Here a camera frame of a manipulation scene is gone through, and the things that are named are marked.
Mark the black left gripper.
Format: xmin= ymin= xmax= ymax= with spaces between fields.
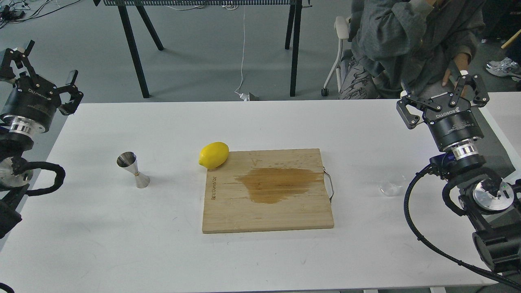
xmin=0 ymin=40 xmax=84 ymax=133

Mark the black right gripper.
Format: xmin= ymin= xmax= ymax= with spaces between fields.
xmin=396 ymin=60 xmax=490 ymax=153

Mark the small clear glass cup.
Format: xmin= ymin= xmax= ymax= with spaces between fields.
xmin=379 ymin=173 xmax=407 ymax=197

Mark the steel double jigger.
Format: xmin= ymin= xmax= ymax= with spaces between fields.
xmin=116 ymin=151 xmax=150 ymax=188

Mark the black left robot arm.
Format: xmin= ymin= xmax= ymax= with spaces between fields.
xmin=0 ymin=40 xmax=83 ymax=238

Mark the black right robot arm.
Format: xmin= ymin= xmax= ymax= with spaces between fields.
xmin=396 ymin=61 xmax=521 ymax=291

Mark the white side table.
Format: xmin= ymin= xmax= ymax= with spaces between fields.
xmin=482 ymin=92 xmax=521 ymax=184

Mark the person in grey hoodie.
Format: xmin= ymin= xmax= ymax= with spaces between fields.
xmin=339 ymin=0 xmax=521 ymax=100

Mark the white office chair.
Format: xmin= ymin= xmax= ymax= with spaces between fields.
xmin=320 ymin=15 xmax=354 ymax=98

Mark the yellow lemon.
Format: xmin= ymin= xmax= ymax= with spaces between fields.
xmin=199 ymin=142 xmax=229 ymax=169

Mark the wooden cutting board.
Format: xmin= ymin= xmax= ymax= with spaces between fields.
xmin=201 ymin=148 xmax=334 ymax=234

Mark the floor cables and power strip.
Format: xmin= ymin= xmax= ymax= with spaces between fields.
xmin=0 ymin=0 xmax=82 ymax=29

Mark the black metal table frame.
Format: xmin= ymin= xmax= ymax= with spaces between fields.
xmin=93 ymin=0 xmax=313 ymax=99

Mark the white hanging cable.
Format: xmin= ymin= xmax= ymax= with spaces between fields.
xmin=234 ymin=5 xmax=250 ymax=101

